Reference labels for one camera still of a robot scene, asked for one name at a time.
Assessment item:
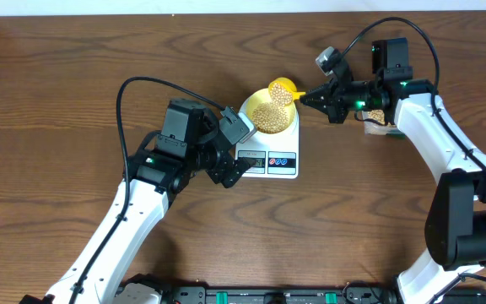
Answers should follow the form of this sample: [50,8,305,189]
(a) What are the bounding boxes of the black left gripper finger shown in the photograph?
[211,117,243,152]
[220,158,257,188]

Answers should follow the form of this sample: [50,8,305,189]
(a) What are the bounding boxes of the yellow measuring scoop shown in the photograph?
[268,77,305,106]

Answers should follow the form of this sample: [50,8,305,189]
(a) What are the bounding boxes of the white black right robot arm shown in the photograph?
[235,38,486,303]

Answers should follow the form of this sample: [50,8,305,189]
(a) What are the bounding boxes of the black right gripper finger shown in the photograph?
[300,99,339,123]
[300,82,338,104]

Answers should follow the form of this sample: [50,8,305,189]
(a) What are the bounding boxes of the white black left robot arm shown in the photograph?
[21,180,169,304]

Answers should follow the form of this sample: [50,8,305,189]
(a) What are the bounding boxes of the soybeans in yellow bowl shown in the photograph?
[251,103,289,134]

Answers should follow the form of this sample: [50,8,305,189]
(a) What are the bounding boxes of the white digital kitchen scale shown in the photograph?
[234,99,300,180]

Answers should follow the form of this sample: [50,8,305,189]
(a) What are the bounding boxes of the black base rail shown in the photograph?
[158,285,486,304]

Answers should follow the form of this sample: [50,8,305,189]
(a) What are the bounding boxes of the pale yellow bowl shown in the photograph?
[244,89,296,132]

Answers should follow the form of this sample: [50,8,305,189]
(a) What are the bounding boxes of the clear container of soybeans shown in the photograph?
[361,110,403,136]

